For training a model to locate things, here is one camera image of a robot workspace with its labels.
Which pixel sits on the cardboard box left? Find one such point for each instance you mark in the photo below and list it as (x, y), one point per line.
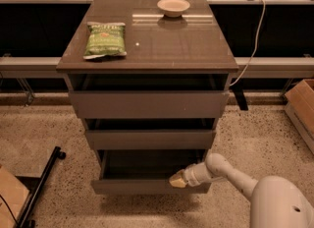
(14, 194)

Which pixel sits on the black bracket leg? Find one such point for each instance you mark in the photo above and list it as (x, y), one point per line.
(237, 89)

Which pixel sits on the grey drawer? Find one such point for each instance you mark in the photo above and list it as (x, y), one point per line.
(152, 96)
(145, 172)
(151, 134)

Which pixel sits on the grey bottom drawer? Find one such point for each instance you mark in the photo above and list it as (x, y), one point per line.
(145, 172)

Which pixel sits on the cardboard box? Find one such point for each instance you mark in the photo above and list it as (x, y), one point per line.
(300, 109)
(14, 194)

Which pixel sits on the grey drawer cabinet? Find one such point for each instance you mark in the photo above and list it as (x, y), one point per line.
(190, 44)

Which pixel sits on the grey middle drawer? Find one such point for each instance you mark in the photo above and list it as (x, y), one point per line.
(151, 134)

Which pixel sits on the grey top drawer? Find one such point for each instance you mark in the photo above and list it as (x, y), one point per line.
(152, 96)

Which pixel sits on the green chip bag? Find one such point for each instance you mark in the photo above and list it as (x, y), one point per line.
(105, 39)

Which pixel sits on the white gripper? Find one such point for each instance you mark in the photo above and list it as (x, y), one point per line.
(189, 176)

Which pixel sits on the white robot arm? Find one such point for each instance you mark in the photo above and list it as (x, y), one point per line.
(275, 202)

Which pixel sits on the cardboard box right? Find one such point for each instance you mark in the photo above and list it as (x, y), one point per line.
(300, 109)

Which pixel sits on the white bowl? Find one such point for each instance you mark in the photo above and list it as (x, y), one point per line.
(173, 8)

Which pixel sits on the metal rail beam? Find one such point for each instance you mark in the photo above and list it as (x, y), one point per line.
(258, 67)

